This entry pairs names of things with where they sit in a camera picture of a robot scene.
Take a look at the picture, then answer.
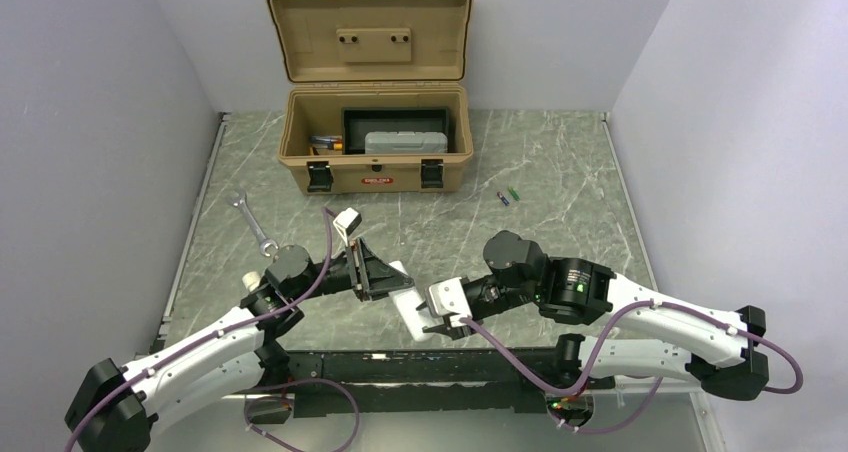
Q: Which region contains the grey plastic case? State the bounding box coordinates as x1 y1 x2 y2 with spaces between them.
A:
365 131 448 155

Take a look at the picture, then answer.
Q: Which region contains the white remote control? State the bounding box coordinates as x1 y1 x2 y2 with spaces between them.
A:
389 285 436 343

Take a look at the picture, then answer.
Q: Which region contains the small white cylinder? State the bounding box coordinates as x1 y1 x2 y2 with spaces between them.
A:
241 271 262 292

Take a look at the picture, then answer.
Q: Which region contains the black toolbox tray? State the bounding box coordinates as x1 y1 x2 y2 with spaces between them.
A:
341 107 452 155

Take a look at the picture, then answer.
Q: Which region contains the tan plastic toolbox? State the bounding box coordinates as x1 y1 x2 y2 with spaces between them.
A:
266 0 474 196

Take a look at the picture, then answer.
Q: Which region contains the orange handled tool in toolbox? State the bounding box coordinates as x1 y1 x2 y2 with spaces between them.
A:
309 135 344 155

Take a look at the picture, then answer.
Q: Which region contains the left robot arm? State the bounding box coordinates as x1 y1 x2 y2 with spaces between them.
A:
64 239 414 451

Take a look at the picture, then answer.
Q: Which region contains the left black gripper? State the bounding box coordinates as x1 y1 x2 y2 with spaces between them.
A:
291 237 415 302

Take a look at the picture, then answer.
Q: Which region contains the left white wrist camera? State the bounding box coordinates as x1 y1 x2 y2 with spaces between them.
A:
332 207 362 245

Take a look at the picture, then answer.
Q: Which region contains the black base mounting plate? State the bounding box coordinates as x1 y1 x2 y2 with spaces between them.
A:
221 346 614 418

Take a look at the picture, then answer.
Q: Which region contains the silver open-end wrench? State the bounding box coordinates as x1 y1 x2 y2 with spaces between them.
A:
229 189 278 257

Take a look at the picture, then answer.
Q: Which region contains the aluminium rail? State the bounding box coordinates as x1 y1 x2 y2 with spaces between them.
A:
122 348 708 401

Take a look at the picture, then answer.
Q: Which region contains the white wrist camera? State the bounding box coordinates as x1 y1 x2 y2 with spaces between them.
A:
332 207 362 245
425 277 472 318

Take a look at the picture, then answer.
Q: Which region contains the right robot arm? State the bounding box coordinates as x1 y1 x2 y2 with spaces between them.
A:
415 230 769 401

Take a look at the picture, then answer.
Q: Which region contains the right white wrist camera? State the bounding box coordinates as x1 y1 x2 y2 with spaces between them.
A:
425 277 472 318

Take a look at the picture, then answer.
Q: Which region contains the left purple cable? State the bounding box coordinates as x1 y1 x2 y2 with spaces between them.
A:
62 207 362 452

